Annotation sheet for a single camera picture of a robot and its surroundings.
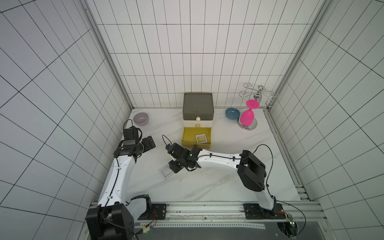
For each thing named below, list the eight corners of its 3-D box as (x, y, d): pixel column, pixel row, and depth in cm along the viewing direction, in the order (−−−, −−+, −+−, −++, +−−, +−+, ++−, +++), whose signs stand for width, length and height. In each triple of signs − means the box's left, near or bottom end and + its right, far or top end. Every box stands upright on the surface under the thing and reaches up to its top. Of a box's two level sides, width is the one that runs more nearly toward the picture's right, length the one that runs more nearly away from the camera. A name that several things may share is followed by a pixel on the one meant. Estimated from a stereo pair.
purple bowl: (134, 127, 110) (131, 122, 105) (137, 117, 116) (135, 112, 112) (148, 127, 110) (146, 122, 105) (150, 117, 116) (148, 112, 112)
